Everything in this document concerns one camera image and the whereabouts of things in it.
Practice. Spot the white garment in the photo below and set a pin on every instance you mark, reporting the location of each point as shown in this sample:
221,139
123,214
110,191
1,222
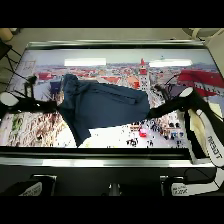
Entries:
182,125

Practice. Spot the navy blue shirt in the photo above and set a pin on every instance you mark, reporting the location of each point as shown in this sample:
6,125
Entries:
106,106

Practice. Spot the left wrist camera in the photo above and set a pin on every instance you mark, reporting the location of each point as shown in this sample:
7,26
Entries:
31,83

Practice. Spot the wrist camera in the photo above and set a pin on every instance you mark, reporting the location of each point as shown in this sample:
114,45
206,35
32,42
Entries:
31,83
162,90

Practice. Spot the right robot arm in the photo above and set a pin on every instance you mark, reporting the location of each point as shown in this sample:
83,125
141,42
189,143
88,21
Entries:
213,140

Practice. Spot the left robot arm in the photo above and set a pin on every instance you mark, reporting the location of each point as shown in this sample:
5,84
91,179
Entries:
26,106

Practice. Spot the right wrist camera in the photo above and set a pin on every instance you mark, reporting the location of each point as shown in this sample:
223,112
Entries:
162,90

